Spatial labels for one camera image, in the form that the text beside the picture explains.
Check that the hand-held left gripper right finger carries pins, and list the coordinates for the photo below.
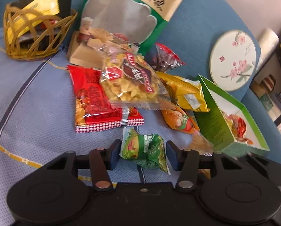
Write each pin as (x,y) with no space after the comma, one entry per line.
(174,156)

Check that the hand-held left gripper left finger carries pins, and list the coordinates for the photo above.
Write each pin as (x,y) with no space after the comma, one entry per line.
(113,155)

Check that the clear packet tan snacks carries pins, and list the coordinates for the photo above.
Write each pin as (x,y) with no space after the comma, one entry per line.
(201,143)

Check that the green pea snack packet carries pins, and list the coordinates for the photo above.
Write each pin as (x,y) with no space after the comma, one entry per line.
(145,148)

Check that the orange snack packet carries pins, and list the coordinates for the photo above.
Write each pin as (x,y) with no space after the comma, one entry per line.
(178,120)

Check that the green cardboard box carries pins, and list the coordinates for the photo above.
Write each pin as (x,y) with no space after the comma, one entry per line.
(215,127)

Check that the red foil snack packet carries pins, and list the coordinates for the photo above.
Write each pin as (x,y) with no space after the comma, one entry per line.
(91,98)

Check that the yellow snack packet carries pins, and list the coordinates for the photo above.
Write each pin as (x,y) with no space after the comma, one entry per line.
(187,91)

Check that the clear chips packet dark label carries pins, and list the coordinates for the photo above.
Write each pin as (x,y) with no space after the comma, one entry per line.
(128,84)

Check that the clear red dried fruit packet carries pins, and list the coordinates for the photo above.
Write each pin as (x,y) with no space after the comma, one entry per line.
(165,56)

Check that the light blue striped blanket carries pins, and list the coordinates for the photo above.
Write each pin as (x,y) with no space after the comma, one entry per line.
(36,113)

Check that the round floral fan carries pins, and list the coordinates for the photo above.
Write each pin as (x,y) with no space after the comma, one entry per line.
(232,58)

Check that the bookshelf with books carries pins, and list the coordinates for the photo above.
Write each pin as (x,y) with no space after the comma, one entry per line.
(272,94)

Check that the woven wicker basket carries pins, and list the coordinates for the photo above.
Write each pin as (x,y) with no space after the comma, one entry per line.
(36,53)

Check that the blue fabric sofa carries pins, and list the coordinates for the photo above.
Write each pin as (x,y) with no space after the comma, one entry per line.
(197,28)

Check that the large beige green grain pouch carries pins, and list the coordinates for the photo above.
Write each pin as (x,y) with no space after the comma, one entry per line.
(121,11)

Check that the white plastic roll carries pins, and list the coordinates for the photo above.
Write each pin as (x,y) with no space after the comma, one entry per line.
(268,42)

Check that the yellow foil packet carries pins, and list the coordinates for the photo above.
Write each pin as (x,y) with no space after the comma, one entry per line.
(41,4)

